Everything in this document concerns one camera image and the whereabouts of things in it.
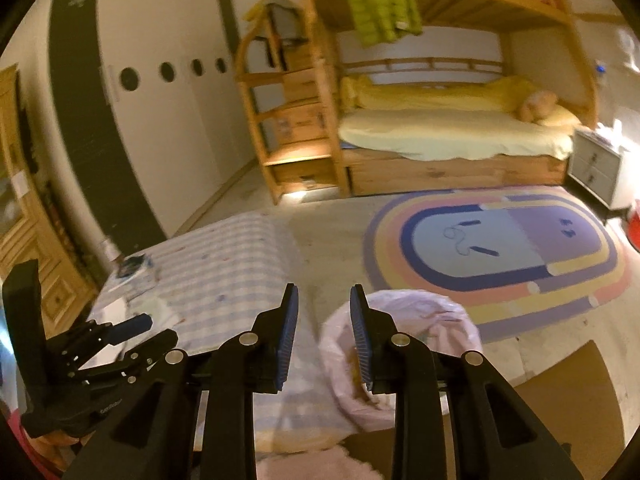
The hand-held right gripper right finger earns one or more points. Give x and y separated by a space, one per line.
361 340

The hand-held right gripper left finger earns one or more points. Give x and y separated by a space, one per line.
285 340

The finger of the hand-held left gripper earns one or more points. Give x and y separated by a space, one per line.
150 350
132 324

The pink plastic bag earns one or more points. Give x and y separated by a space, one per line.
440 320

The person's left forearm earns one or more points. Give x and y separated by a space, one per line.
37 457

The white paper sheet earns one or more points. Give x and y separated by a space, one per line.
116 306

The dark blue packet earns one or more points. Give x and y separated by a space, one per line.
134 266

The small clear bottle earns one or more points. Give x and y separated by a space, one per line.
110 251

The wooden glass-door cabinet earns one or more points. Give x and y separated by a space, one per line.
30 250

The checkered tablecloth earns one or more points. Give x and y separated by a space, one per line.
220 270

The dark clutter beside cabinet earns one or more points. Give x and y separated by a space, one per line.
70 235

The white paper note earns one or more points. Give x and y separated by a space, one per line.
21 185

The rainbow oval rug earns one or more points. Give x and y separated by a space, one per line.
500 260

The black hanging item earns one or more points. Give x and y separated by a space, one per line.
29 135

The white wardrobe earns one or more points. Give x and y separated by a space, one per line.
165 125

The wooden stair drawers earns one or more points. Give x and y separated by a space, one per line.
300 125

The brown cardboard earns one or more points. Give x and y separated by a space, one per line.
570 400

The yellow bed sheet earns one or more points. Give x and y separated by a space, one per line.
450 132

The yellow duvet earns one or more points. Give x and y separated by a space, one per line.
430 96

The grey nightstand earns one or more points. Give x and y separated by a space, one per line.
595 170

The beige plush toy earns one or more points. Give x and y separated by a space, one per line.
537 106

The red object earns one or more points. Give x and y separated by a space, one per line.
635 227

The grey clothing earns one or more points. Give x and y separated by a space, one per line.
287 25

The yellow cloth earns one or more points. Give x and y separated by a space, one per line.
267 5

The green puffer jacket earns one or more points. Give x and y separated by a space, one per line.
380 5

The wooden bunk bed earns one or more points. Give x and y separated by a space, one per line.
450 5

